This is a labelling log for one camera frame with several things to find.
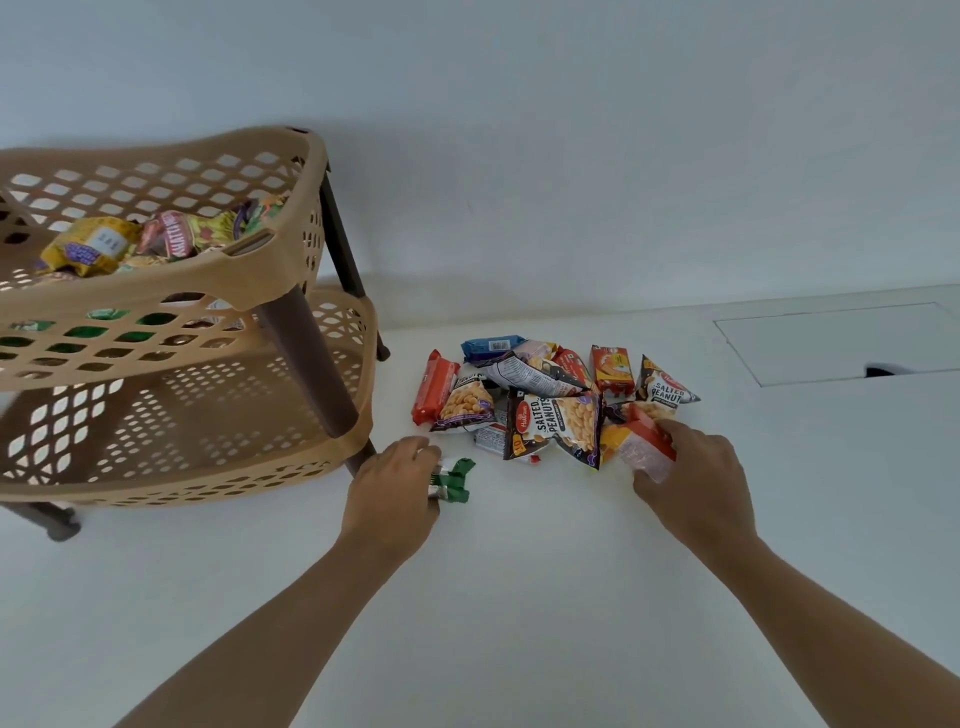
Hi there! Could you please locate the brown rack foot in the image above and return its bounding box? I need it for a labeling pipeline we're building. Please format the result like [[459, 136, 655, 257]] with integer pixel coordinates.
[[0, 500, 82, 543]]

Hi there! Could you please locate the white table cable hatch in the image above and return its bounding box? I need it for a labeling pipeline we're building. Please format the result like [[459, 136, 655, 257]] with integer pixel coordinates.
[[714, 301, 960, 389]]

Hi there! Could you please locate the orange red white snack packet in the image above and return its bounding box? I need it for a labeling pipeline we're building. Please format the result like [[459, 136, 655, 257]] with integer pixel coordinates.
[[598, 403, 678, 486]]

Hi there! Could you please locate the red brown snack packet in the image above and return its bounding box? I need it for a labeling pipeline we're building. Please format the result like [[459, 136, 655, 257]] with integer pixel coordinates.
[[135, 209, 242, 261]]

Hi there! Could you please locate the person's right forearm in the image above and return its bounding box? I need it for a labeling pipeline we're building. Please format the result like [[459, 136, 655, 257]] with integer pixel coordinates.
[[703, 534, 960, 728]]

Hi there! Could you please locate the large black peanut packet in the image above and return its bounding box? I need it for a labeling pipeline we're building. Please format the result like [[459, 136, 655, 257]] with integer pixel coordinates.
[[503, 389, 606, 472]]

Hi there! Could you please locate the person's right hand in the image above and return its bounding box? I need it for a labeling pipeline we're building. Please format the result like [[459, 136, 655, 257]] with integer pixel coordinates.
[[631, 417, 761, 556]]

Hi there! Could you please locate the beige plastic upper rack basket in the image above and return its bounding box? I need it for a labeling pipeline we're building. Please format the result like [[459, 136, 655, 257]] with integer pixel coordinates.
[[0, 126, 330, 393]]

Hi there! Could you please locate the beige plastic lower rack basket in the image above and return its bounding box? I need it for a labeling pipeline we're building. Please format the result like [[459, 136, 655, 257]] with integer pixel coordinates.
[[0, 285, 379, 510]]

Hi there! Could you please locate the beige plastic rack basket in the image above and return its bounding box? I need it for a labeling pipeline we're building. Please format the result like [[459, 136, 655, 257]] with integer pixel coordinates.
[[0, 126, 330, 393], [0, 285, 379, 510]]

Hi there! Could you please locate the long red biscuit packet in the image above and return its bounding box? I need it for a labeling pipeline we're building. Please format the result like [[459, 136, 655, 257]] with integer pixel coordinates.
[[411, 349, 462, 428]]

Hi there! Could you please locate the purple green snack packet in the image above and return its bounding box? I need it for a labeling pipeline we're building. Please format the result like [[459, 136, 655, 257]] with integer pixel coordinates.
[[231, 192, 291, 242]]

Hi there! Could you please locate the blue snack packet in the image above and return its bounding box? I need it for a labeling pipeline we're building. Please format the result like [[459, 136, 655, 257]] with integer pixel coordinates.
[[460, 334, 528, 366]]

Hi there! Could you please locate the crumpled black peanut packet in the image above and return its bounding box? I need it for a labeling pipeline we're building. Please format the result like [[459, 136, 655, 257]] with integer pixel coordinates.
[[636, 354, 702, 411]]

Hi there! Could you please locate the dark red snack packet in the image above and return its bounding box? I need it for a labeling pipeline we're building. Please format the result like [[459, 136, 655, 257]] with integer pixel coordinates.
[[551, 347, 598, 392]]

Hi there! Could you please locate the green white snack packet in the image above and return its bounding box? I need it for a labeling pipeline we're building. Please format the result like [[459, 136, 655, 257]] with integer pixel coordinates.
[[426, 456, 478, 506]]

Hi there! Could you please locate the small silver snack packet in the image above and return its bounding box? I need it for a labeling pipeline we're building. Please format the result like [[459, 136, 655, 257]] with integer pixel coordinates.
[[473, 422, 512, 459]]

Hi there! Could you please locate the person's left forearm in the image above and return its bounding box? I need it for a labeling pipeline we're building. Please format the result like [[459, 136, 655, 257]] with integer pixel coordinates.
[[112, 525, 423, 728]]

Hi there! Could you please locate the brown rack leg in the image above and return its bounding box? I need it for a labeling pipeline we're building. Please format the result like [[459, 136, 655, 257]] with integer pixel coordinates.
[[255, 283, 378, 478], [318, 161, 392, 363]]

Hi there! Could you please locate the person's left hand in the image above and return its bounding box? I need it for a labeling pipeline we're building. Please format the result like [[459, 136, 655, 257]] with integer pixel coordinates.
[[339, 435, 444, 564]]

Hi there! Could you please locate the orange red biscuit packet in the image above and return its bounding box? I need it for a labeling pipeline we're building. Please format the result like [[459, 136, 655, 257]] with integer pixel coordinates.
[[590, 345, 638, 399]]

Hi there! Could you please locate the silver white snack packet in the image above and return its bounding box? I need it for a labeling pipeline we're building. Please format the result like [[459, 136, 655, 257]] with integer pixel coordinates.
[[474, 349, 594, 399]]

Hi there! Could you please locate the small purple peanut packet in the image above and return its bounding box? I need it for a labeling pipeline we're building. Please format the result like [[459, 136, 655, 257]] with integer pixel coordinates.
[[429, 374, 498, 435]]

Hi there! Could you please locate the yellow snack packet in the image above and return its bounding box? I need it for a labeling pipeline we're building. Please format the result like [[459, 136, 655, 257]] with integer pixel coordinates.
[[37, 216, 144, 279]]

